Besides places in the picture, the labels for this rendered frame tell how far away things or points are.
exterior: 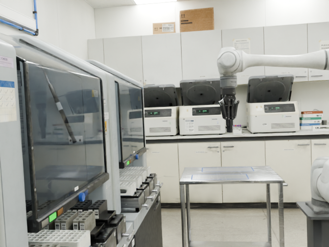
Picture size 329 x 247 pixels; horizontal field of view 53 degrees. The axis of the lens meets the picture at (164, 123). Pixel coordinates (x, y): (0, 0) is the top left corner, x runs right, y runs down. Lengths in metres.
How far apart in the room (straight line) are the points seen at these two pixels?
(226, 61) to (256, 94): 2.89
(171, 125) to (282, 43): 1.69
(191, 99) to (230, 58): 2.90
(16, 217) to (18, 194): 0.05
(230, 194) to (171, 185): 0.71
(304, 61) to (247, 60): 0.32
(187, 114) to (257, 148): 0.91
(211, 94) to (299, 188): 1.55
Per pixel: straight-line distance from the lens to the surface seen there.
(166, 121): 4.05
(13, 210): 0.89
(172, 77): 4.34
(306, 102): 4.81
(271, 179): 2.06
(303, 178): 4.24
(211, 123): 4.02
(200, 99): 4.47
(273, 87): 4.41
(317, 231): 1.94
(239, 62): 1.63
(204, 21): 4.47
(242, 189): 4.15
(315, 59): 1.83
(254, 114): 4.05
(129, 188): 1.77
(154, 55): 4.40
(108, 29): 4.97
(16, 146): 0.89
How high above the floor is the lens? 1.27
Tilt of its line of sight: 3 degrees down
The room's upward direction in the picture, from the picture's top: 2 degrees counter-clockwise
